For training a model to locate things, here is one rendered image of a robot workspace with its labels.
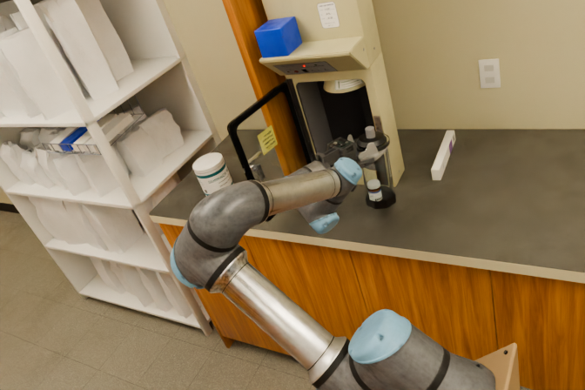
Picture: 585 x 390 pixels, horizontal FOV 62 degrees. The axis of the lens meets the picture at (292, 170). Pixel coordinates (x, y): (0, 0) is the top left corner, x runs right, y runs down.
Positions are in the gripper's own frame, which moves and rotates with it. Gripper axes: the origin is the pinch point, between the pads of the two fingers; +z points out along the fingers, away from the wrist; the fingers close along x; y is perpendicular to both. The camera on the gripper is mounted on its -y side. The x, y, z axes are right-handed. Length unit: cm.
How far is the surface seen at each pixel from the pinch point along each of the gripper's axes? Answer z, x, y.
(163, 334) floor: -70, 125, -125
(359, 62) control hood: 4.7, 5.0, 25.6
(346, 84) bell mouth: 8.8, 18.9, 14.7
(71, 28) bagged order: -48, 123, 45
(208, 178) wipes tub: -32, 66, -18
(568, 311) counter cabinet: 15, -54, -44
